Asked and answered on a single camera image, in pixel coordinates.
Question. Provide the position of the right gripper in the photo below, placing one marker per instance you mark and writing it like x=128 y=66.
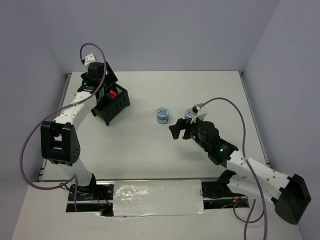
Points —
x=181 y=124

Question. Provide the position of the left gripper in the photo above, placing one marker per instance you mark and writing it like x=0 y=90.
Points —
x=110 y=77

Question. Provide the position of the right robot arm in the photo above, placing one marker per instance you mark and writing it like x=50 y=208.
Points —
x=289 y=194

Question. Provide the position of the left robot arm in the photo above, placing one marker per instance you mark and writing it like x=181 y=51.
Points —
x=59 y=140

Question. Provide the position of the black slotted organizer box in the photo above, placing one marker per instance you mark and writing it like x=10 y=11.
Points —
x=108 y=108

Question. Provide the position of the silver tape panel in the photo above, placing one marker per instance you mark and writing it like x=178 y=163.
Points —
x=157 y=198

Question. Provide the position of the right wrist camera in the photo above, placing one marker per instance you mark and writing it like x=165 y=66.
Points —
x=199 y=113

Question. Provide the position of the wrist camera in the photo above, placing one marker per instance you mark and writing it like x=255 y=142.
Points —
x=90 y=58
x=199 y=113

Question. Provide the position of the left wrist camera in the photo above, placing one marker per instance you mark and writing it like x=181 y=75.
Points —
x=90 y=58

